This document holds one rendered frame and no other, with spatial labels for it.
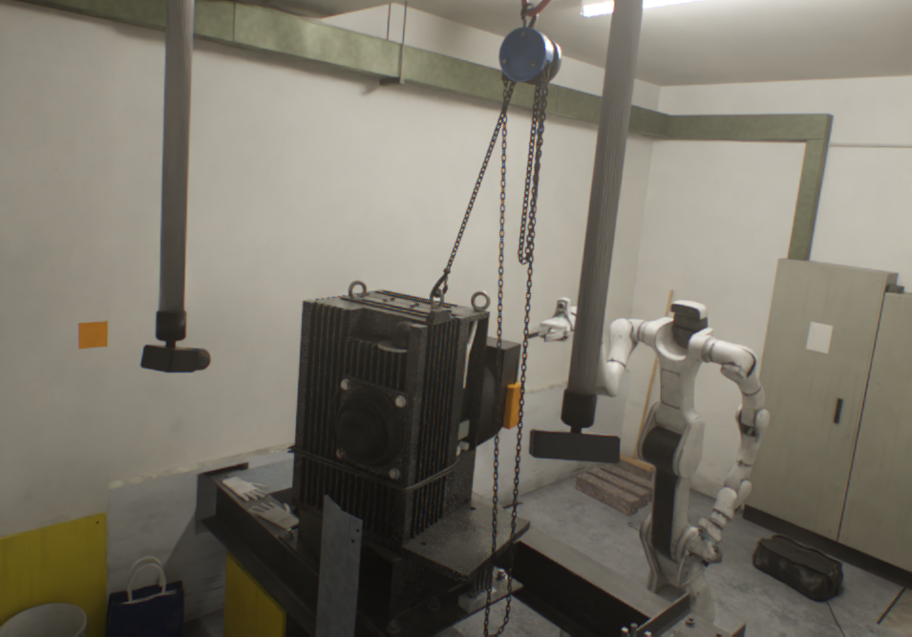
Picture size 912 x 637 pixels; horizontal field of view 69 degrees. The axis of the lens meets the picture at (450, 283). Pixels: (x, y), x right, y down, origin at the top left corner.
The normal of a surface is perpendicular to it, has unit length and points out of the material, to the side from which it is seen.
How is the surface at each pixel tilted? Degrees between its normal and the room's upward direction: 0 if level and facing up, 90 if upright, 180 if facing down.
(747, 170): 90
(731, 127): 90
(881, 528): 90
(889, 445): 90
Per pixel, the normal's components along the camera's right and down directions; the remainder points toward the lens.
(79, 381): 0.67, 0.17
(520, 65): -0.50, 0.12
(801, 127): -0.73, 0.04
